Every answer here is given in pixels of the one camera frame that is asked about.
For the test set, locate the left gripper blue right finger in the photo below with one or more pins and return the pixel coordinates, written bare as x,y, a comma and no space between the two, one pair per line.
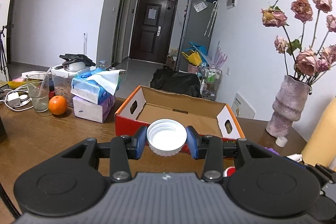
193,142

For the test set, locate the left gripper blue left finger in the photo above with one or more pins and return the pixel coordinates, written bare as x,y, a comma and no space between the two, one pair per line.
138,142

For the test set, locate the white bottle cap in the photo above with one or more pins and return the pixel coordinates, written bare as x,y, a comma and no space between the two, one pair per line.
166,137

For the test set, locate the red white lint brush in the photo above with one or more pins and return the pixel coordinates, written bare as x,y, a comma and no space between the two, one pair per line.
229,171

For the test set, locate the red cardboard box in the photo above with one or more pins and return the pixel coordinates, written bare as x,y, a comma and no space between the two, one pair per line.
146,105

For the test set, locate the yellow thermos jug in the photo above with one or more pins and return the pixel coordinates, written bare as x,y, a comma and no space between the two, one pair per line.
320,149

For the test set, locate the black bag on chair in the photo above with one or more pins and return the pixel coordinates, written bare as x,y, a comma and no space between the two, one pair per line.
176,82

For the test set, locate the white purple tissue pack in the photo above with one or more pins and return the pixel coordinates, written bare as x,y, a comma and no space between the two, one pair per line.
93,112

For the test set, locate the blue tissue pack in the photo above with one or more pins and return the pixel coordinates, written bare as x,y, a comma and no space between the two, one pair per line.
96,85

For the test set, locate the purple ridged cap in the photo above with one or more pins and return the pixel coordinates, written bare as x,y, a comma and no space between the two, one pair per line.
272,150

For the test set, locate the white tape roll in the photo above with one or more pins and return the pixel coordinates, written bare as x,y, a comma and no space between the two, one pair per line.
281,141

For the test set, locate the blue yellow bags pile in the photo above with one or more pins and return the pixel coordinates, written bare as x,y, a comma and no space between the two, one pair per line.
196,54

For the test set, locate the orange fruit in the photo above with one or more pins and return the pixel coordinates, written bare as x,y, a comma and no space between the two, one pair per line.
58,105

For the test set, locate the clear food container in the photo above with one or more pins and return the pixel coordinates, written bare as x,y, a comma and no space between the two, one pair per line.
62,78

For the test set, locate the dark entrance door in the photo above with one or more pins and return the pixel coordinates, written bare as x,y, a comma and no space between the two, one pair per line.
152,30

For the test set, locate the black headset on container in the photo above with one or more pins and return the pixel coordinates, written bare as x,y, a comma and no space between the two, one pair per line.
70,58

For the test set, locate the pink textured vase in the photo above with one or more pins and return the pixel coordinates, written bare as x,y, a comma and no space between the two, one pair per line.
288,106

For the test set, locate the clear drinking glass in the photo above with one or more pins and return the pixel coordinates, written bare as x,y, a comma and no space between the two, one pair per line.
38,87

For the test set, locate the grey refrigerator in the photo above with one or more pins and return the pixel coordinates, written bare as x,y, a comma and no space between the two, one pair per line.
195,31

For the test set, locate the dried pink roses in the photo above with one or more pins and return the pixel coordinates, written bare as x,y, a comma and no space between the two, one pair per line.
311,56

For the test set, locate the wire trolley with bottles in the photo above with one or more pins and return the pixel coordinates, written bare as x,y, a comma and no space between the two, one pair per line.
210,83

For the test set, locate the white charger with cables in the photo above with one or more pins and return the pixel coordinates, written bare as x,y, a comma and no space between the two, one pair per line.
17,100

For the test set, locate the camera tripod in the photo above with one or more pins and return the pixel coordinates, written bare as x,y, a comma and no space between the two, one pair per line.
4,64

